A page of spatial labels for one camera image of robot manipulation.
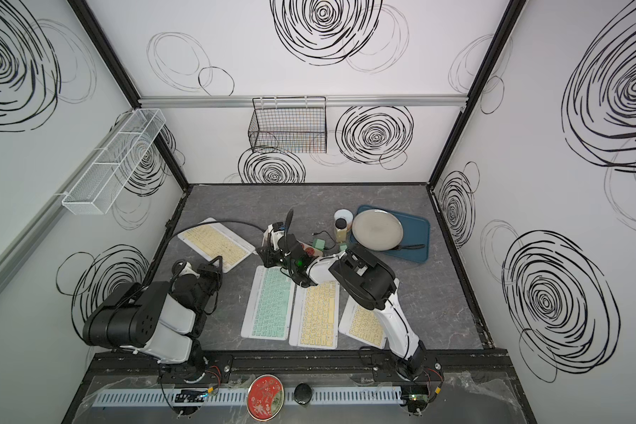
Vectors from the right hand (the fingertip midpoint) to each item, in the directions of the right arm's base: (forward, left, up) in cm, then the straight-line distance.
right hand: (256, 251), depth 90 cm
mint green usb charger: (+5, -30, -4) cm, 31 cm away
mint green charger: (+7, -21, -6) cm, 23 cm away
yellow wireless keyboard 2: (-21, -36, -8) cm, 43 cm away
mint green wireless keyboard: (-16, -7, -7) cm, 19 cm away
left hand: (-3, +11, +1) cm, 11 cm away
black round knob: (-40, -20, +3) cm, 45 cm away
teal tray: (+17, -60, -10) cm, 64 cm away
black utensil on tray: (+10, -57, -11) cm, 59 cm away
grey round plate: (+14, -44, -6) cm, 47 cm away
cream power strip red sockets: (+5, -18, -8) cm, 20 cm away
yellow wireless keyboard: (-19, -21, -7) cm, 29 cm away
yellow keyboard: (+4, +17, 0) cm, 17 cm away
